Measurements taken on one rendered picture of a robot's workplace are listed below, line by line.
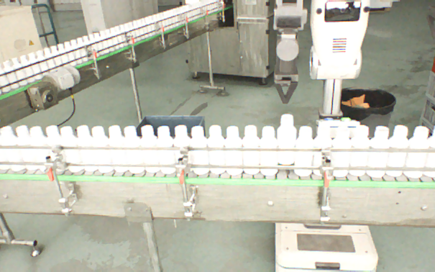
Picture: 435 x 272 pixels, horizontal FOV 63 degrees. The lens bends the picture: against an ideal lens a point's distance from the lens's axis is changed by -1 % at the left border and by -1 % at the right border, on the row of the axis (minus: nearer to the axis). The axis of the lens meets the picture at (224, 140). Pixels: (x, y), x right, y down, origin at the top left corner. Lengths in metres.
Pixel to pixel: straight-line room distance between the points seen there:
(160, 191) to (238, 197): 0.27
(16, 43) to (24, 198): 3.90
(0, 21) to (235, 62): 2.91
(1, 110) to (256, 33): 3.23
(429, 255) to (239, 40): 3.44
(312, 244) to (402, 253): 0.66
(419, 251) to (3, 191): 2.23
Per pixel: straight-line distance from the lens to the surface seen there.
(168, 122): 1.86
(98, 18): 7.14
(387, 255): 2.47
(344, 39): 1.68
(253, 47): 4.84
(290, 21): 1.03
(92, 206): 1.44
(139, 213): 1.37
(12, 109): 2.53
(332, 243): 2.08
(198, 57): 5.24
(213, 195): 1.26
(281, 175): 1.22
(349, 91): 3.08
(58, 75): 2.58
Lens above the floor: 1.68
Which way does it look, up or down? 28 degrees down
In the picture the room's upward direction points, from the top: 4 degrees counter-clockwise
